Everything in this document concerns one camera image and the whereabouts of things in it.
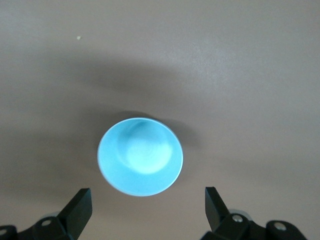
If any blue bowl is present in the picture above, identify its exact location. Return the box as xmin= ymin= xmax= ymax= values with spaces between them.
xmin=97 ymin=117 xmax=184 ymax=198

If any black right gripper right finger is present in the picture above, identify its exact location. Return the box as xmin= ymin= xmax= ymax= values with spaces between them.
xmin=199 ymin=186 xmax=307 ymax=240

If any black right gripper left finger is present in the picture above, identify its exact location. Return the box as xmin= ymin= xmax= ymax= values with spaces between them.
xmin=0 ymin=187 xmax=93 ymax=240

